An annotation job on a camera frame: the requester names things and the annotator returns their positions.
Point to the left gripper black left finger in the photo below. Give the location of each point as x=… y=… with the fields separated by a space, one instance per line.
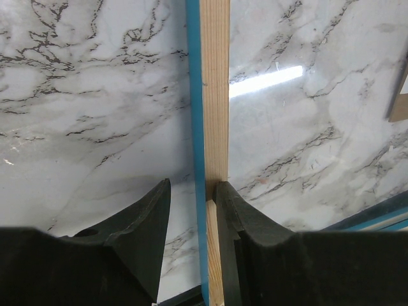
x=114 y=262

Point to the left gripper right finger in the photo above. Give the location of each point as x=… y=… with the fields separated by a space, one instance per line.
x=264 y=263

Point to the light wooden picture frame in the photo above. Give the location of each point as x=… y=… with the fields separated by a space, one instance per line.
x=301 y=106

